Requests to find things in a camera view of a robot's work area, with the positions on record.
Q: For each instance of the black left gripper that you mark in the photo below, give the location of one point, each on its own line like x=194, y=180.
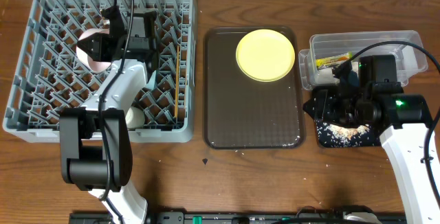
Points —
x=93, y=47

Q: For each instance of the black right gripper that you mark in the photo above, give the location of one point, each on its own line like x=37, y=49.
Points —
x=328, y=104

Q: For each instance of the pink bowl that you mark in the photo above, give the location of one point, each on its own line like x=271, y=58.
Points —
x=94, y=66

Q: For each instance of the green snack wrapper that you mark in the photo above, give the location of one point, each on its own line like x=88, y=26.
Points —
x=332, y=61

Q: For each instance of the light blue bowl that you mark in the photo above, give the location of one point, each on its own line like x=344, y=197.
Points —
x=151, y=84

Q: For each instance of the small white cup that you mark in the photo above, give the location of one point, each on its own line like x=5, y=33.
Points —
x=134, y=118

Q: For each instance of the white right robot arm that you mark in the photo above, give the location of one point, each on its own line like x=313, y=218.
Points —
x=401, y=121

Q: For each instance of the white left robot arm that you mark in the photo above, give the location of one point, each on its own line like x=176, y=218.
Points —
x=95, y=147

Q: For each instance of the black waste bin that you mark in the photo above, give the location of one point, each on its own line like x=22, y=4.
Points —
x=332, y=110

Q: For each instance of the rice pile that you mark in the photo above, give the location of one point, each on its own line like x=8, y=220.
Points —
x=334, y=136

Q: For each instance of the clear plastic bin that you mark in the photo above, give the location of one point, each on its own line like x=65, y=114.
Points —
x=409, y=61

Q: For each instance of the grey plastic dish rack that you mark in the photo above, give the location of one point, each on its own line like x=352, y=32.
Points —
x=49, y=77

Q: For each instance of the yellow round plate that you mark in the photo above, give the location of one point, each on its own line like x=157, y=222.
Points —
x=265, y=55

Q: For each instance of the dark brown serving tray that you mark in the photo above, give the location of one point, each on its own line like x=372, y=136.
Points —
x=239, y=112

